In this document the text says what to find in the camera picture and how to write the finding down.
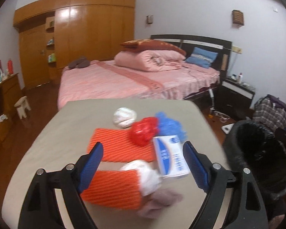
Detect white paper ball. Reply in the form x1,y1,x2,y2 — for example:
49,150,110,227
112,108,137,129

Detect black lined trash bin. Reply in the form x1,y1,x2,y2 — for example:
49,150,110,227
223,120,286,201

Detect white plastic bag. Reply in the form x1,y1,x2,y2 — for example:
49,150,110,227
120,160,162,196

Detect white charger cable on floor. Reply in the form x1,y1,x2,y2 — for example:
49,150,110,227
208,109,231,124

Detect grey table cloth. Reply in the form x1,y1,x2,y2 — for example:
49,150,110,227
2,99,228,228

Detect purple garment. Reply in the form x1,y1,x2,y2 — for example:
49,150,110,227
267,94,286,112

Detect wooden wardrobe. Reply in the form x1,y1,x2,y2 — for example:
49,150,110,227
13,0,136,90

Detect red plastic bag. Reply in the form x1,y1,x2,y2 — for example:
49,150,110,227
129,117,159,146

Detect orange foam net sheet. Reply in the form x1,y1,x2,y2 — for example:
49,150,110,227
81,170,142,210

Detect red thermos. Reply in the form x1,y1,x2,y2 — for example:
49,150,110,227
7,58,14,75

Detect bed with pink sheet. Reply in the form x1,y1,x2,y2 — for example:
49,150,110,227
57,60,220,109

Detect blue pillow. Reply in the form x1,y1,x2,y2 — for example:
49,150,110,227
185,47,218,69

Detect black white nightstand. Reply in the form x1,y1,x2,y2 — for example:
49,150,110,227
215,77,255,120

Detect dark slippers on bed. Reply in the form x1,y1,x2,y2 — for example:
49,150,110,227
68,57,90,69

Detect folded pink quilt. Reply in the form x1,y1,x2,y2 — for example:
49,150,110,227
114,50,185,72

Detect red brown folded blanket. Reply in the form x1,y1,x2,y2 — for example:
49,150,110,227
120,39,186,56

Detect wooden desk cabinet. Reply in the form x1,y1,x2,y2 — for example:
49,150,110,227
0,73,23,142

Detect pink sock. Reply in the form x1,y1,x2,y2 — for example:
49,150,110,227
137,188,183,219

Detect wall switch panel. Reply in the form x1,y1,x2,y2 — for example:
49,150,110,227
146,15,153,25

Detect dark bed headboard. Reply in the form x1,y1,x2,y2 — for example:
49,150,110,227
150,34,232,79

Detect white bathroom scale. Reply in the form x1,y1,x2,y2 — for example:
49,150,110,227
221,123,234,134

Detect white lotion bottle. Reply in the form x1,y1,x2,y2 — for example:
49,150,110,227
237,73,243,84

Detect wall power outlet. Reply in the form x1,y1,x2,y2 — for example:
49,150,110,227
231,46,242,54

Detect white blanket controller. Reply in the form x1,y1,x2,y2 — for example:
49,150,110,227
208,89,214,98

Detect small white wooden stool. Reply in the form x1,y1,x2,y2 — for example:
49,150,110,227
14,96,31,119

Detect white blue tissue box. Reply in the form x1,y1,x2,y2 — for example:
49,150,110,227
152,135,190,178

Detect blue plastic bag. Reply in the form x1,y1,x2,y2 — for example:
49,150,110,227
155,112,187,143

